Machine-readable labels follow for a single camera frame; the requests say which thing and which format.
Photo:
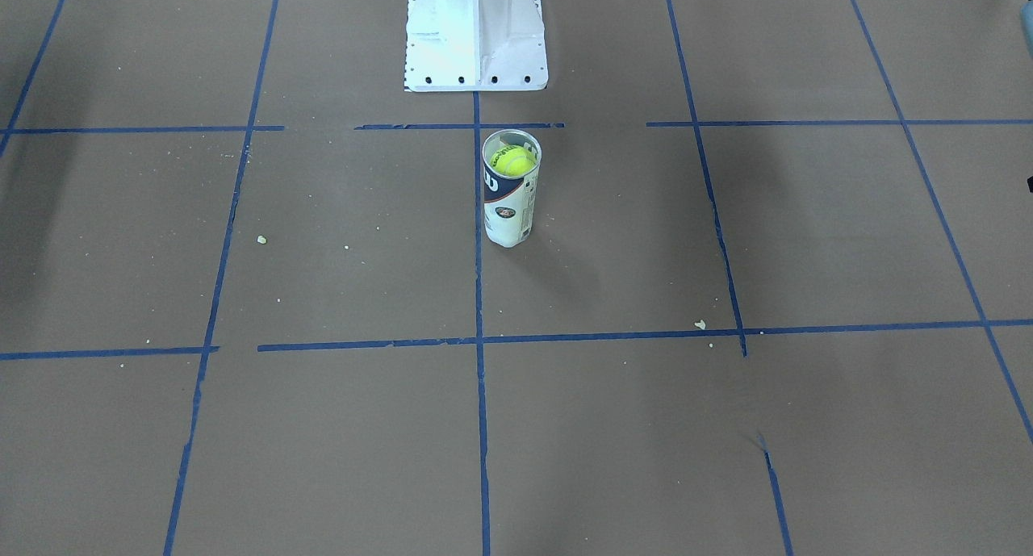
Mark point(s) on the yellow tennis ball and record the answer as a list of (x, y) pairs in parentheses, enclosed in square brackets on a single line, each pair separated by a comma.
[(513, 161)]

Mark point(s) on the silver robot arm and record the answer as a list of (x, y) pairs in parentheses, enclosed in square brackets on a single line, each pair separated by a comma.
[(1026, 20)]

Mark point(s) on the clear tennis ball can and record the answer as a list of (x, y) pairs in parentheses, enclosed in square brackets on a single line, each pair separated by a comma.
[(508, 203)]

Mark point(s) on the white camera stand pillar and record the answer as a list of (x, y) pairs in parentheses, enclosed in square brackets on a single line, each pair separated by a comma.
[(469, 45)]

